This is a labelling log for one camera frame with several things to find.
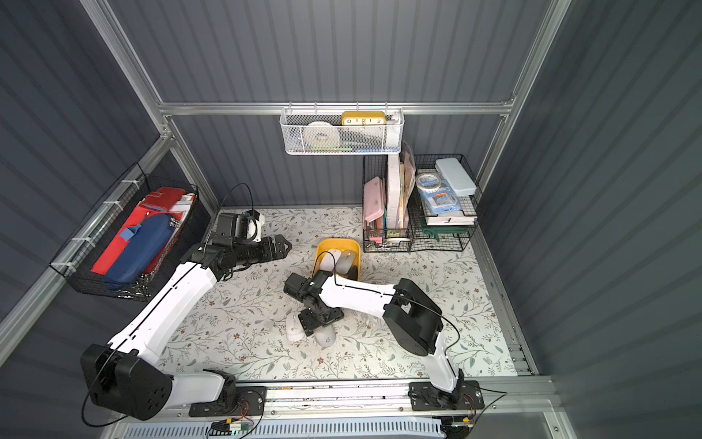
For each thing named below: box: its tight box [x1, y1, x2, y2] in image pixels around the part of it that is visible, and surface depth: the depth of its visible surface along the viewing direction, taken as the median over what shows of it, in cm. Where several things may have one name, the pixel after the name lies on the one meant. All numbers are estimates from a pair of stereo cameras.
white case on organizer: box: [435, 157, 478, 197], surface depth 101 cm
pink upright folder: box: [399, 140, 416, 229], surface depth 98 cm
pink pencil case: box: [362, 176, 387, 224], surface depth 107 cm
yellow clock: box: [341, 110, 387, 127], surface depth 90 cm
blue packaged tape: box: [414, 172, 461, 215], surface depth 95 cm
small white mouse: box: [285, 312, 307, 342], surface depth 86 cm
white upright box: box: [386, 153, 402, 229], surface depth 98 cm
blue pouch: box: [104, 214, 175, 290], surface depth 70 cm
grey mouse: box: [313, 324, 337, 351], surface depth 84 cm
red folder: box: [145, 217, 181, 274], surface depth 73 cm
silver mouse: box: [335, 249, 357, 276], surface depth 104 cm
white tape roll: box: [302, 120, 341, 149], surface depth 87 cm
